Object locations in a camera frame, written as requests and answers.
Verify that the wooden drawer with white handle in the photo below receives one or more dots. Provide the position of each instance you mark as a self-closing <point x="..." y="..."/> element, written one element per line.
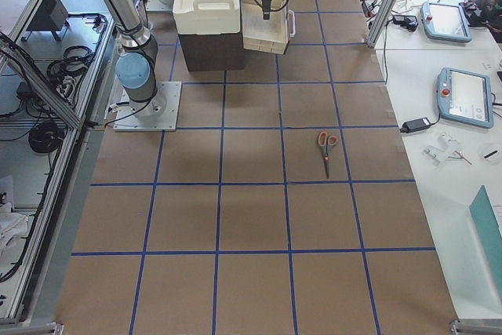
<point x="268" y="36"/>

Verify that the grey orange scissors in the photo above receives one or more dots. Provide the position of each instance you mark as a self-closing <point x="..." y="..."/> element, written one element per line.
<point x="326" y="143"/>

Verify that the white plastic tray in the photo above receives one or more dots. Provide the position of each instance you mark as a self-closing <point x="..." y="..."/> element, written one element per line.
<point x="207" y="28"/>

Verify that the dark brown wooden cabinet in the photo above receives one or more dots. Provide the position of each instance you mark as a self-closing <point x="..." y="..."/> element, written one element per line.
<point x="224" y="52"/>

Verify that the blue teach pendant far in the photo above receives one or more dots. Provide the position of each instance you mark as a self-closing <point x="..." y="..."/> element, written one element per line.
<point x="445" y="22"/>

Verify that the blue teach pendant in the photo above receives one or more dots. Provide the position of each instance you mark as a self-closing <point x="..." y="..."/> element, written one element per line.
<point x="445" y="22"/>
<point x="464" y="96"/>

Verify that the black power adapter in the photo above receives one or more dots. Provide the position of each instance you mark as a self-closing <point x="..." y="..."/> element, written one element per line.
<point x="415" y="125"/>

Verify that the blue teach pendant near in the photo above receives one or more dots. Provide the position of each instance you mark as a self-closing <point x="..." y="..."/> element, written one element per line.
<point x="464" y="96"/>

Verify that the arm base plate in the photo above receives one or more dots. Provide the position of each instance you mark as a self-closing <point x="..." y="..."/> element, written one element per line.
<point x="160" y="114"/>
<point x="159" y="6"/>

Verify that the aluminium frame post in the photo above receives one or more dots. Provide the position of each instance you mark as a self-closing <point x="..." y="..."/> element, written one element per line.
<point x="386" y="1"/>

